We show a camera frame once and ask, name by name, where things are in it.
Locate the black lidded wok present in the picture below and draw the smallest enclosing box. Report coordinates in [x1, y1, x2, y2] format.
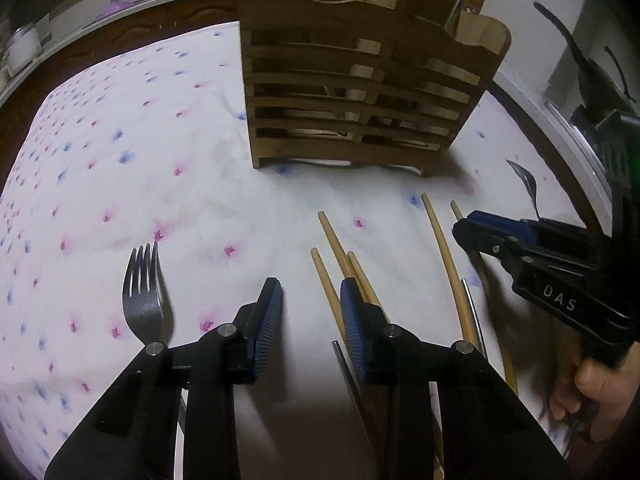
[532, 1, 640, 121]

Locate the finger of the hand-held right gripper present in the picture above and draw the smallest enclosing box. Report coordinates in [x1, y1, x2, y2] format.
[452, 214, 532, 272]
[467, 210, 541, 244]

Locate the dark steel utensil handle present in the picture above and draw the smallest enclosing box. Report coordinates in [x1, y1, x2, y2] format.
[332, 340, 378, 466]

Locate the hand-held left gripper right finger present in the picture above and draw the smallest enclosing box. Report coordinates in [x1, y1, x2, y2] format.
[339, 277, 566, 480]

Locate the person's right hand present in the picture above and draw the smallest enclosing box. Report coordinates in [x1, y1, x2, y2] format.
[550, 342, 640, 442]

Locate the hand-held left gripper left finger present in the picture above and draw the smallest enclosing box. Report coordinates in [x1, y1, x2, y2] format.
[44, 276, 284, 480]

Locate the slatted wooden utensil holder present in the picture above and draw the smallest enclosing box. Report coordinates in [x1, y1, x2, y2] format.
[237, 0, 513, 178]

